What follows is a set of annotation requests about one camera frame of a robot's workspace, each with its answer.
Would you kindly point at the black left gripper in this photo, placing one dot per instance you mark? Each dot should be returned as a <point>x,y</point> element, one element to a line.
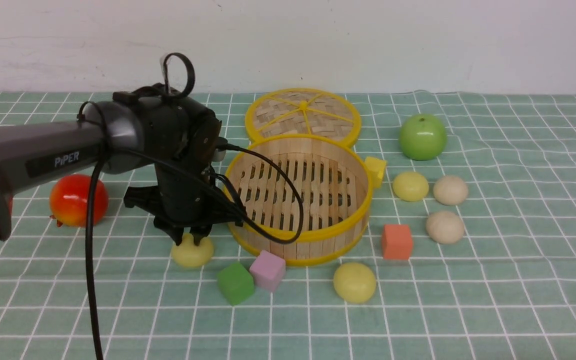
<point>179,203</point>

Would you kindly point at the yellow bun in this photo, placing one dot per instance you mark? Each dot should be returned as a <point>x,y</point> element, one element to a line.
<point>410,186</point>
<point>187,254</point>
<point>354,282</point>

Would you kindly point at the white bun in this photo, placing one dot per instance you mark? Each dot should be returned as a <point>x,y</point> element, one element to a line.
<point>445,227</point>
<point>450,190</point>

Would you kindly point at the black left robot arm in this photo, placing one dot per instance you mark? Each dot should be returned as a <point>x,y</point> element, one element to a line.
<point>175,133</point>

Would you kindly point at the bamboo steamer tray yellow rim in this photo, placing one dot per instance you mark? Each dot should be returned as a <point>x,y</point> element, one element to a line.
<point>335,187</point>

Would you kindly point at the woven bamboo steamer lid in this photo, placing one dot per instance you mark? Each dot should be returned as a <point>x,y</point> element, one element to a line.
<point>304,111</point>

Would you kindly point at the green cube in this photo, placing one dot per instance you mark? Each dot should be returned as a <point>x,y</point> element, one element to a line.
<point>235,283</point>

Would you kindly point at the pink cube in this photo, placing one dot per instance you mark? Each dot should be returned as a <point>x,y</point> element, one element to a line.
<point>268,271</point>

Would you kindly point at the red toy pomegranate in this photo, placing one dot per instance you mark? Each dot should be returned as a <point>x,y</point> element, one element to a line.
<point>68,201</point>

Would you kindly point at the yellow cube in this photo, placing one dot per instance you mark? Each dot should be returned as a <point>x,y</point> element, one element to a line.
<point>376,167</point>

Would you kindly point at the orange cube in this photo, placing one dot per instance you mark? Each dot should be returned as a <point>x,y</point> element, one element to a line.
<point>396,242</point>

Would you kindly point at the green toy apple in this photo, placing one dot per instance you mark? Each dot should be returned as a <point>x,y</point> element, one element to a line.
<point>422,137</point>

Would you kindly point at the green checked tablecloth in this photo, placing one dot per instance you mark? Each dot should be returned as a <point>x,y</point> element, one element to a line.
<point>505,291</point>

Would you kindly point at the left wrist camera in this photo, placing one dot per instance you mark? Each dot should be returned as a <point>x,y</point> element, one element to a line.
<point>214,149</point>

